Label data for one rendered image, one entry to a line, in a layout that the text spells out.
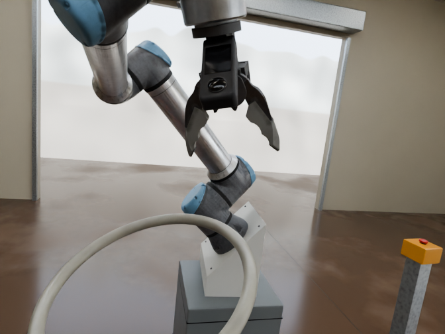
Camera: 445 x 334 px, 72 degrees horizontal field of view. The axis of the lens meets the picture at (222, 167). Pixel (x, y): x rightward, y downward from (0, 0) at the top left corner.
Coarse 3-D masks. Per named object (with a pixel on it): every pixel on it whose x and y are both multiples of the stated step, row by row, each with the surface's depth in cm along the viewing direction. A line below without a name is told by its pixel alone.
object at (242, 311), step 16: (128, 224) 87; (144, 224) 87; (160, 224) 88; (192, 224) 86; (208, 224) 83; (224, 224) 81; (96, 240) 83; (112, 240) 84; (240, 240) 74; (80, 256) 78; (240, 256) 71; (64, 272) 74; (256, 272) 66; (48, 288) 70; (256, 288) 62; (48, 304) 67; (240, 304) 58; (32, 320) 62; (240, 320) 56
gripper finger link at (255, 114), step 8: (256, 104) 46; (248, 112) 46; (256, 112) 46; (248, 120) 47; (256, 120) 47; (264, 120) 47; (272, 120) 47; (264, 128) 47; (272, 128) 47; (264, 136) 48; (272, 136) 48; (272, 144) 48
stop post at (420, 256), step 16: (416, 240) 153; (416, 256) 146; (432, 256) 145; (416, 272) 148; (400, 288) 156; (416, 288) 149; (400, 304) 155; (416, 304) 151; (400, 320) 155; (416, 320) 153
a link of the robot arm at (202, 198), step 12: (192, 192) 133; (204, 192) 126; (216, 192) 128; (192, 204) 125; (204, 204) 125; (216, 204) 127; (228, 204) 130; (216, 216) 127; (228, 216) 131; (204, 228) 129
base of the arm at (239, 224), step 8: (232, 216) 133; (232, 224) 130; (240, 224) 132; (216, 232) 128; (240, 232) 129; (216, 240) 130; (224, 240) 128; (216, 248) 133; (224, 248) 129; (232, 248) 128
